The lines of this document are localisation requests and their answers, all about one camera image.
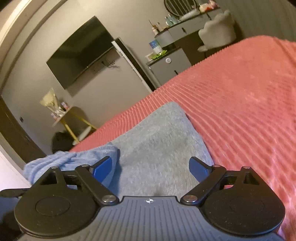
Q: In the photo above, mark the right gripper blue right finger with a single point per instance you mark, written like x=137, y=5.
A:
x=207, y=176

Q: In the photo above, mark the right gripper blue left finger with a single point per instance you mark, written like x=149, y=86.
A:
x=96, y=179

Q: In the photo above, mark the grey sweatpants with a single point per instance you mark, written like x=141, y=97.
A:
x=151, y=159

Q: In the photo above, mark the black bag on floor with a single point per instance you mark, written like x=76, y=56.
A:
x=61, y=141

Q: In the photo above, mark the yellow legged side table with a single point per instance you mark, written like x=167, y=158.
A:
x=75, y=122

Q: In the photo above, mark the pink ribbed bedspread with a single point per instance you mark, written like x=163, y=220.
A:
x=241, y=100

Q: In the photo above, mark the wrapped flower bouquet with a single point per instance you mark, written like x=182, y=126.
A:
x=50, y=101

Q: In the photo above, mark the dark wooden door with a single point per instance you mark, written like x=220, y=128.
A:
x=18, y=139

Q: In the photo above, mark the grey small cabinet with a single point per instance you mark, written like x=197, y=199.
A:
x=169, y=65

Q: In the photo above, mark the white tower fan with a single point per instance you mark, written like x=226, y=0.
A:
x=127, y=55

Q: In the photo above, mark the white blue canister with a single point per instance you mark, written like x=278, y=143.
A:
x=155, y=46

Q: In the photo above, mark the white fluffy chair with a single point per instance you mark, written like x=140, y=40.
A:
x=218, y=32

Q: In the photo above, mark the grey vanity desk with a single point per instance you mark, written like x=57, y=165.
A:
x=186, y=35

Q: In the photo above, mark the round vanity mirror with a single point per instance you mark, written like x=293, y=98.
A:
x=180, y=7

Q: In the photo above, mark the black wall television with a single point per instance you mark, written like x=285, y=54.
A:
x=85, y=46

